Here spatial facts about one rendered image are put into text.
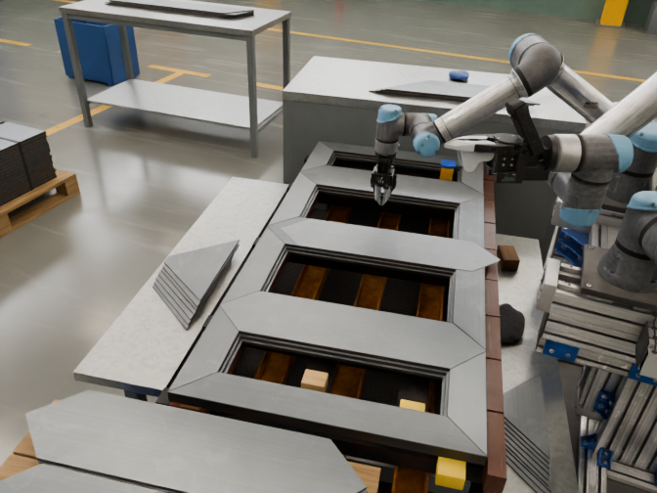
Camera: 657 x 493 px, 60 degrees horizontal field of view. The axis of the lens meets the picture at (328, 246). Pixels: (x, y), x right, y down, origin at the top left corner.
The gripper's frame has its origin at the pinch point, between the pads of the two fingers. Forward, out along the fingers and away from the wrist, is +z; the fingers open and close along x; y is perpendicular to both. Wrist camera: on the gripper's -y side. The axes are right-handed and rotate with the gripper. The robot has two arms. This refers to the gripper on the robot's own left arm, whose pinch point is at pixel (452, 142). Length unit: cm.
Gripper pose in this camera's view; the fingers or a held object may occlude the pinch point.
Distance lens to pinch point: 115.1
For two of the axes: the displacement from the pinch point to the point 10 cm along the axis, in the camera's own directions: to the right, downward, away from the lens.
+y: -0.2, 9.0, 4.3
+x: -0.6, -4.3, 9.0
